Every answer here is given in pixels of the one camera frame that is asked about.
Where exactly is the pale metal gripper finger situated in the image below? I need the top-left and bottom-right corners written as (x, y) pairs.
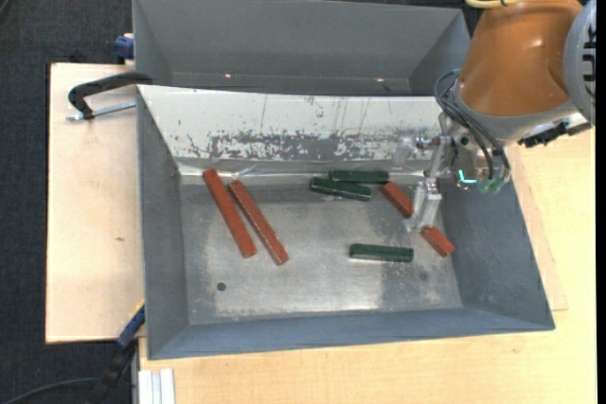
top-left (405, 181), bottom-right (429, 234)
top-left (419, 184), bottom-right (443, 231)

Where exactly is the red-brown block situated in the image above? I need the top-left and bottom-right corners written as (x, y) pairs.
top-left (227, 179), bottom-right (290, 267)
top-left (202, 168), bottom-right (258, 259)
top-left (381, 181), bottom-right (456, 258)

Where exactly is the dark green flat block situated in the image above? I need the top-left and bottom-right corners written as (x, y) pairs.
top-left (328, 168), bottom-right (391, 185)
top-left (348, 242), bottom-right (416, 264)
top-left (309, 176), bottom-right (373, 202)

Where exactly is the grey metal bin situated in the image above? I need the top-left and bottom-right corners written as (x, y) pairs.
top-left (131, 0), bottom-right (556, 360)

